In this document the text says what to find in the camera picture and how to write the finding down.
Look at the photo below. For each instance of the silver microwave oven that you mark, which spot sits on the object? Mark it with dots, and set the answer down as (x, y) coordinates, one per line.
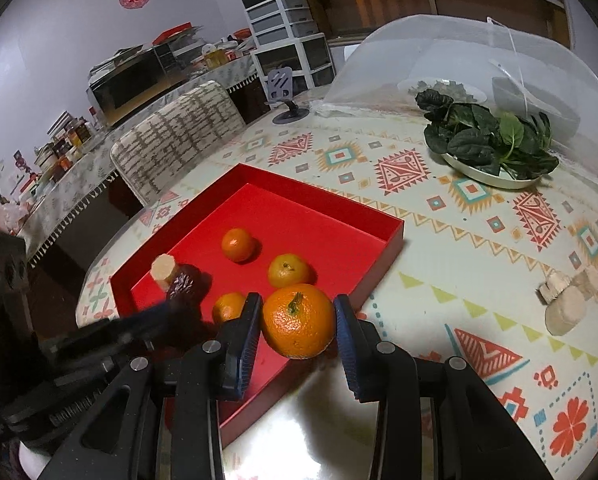
(130, 80)

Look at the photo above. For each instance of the large orange tangerine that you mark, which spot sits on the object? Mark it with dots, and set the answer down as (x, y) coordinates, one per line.
(298, 321)

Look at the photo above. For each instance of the plate of spinach leaves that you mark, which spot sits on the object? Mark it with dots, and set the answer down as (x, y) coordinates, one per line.
(493, 144)

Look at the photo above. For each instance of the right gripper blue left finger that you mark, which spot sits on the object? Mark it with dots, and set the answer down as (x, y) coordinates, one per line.
(218, 370)

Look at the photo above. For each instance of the black phone stand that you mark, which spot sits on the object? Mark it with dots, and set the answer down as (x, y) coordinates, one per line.
(280, 91)

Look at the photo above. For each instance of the white mesh food cover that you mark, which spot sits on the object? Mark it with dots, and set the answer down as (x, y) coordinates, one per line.
(479, 63)

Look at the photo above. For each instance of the patterned chair back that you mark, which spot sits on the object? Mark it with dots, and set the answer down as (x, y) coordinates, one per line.
(152, 155)

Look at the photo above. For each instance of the red jujube date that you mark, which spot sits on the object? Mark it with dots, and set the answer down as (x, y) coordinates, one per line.
(188, 283)

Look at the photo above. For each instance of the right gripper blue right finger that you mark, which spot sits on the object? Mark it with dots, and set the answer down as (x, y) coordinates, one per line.
(378, 371)

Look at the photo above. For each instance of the white plastic drawer cabinet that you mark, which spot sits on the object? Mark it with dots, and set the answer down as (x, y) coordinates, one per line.
(286, 35)

